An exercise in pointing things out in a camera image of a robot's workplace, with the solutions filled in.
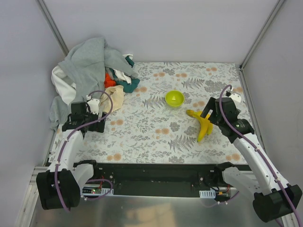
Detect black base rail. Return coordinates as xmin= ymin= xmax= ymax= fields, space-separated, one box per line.
xmin=71 ymin=162 xmax=251 ymax=197

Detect beige cloth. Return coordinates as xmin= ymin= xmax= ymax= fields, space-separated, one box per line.
xmin=99 ymin=85 xmax=125 ymax=113

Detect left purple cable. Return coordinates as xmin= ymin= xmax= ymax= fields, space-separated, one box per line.
xmin=54 ymin=90 xmax=114 ymax=212

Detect floral patterned table mat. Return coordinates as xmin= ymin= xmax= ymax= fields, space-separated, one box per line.
xmin=75 ymin=62 xmax=246 ymax=164

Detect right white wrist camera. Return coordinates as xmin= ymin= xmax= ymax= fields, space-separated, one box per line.
xmin=225 ymin=87 xmax=242 ymax=104

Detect green plastic bowl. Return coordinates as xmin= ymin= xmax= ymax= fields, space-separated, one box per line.
xmin=165 ymin=90 xmax=185 ymax=107

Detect teal cloth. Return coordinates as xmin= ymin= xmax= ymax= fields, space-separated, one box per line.
xmin=113 ymin=54 xmax=140 ymax=93

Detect grey hoodie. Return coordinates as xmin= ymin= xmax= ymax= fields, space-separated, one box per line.
xmin=49 ymin=37 xmax=132 ymax=129

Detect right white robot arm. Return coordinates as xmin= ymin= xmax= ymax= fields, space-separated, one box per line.
xmin=200 ymin=97 xmax=303 ymax=222

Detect aluminium frame post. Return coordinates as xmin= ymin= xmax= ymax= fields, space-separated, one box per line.
xmin=36 ymin=0 xmax=69 ymax=56
xmin=239 ymin=0 xmax=287 ymax=71

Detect purple cable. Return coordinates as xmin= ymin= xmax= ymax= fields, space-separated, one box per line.
xmin=54 ymin=90 xmax=114 ymax=212
xmin=219 ymin=84 xmax=300 ymax=227

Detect right aluminium frame post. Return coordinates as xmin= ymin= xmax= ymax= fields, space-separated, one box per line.
xmin=239 ymin=0 xmax=287 ymax=71

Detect left aluminium frame post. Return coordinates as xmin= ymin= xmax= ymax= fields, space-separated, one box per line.
xmin=36 ymin=0 xmax=69 ymax=56

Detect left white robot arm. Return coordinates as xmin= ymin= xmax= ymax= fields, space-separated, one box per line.
xmin=36 ymin=98 xmax=106 ymax=210

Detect yellow banana bunch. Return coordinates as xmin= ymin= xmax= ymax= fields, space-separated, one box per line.
xmin=186 ymin=110 xmax=213 ymax=142

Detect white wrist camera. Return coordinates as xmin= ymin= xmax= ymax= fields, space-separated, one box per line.
xmin=225 ymin=87 xmax=242 ymax=104
xmin=86 ymin=96 xmax=100 ymax=114

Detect orange cloth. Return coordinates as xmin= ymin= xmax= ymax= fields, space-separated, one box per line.
xmin=104 ymin=73 xmax=116 ymax=88

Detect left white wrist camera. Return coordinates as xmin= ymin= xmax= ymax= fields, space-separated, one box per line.
xmin=86 ymin=96 xmax=100 ymax=114

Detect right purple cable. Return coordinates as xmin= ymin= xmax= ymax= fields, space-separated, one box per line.
xmin=219 ymin=84 xmax=300 ymax=227

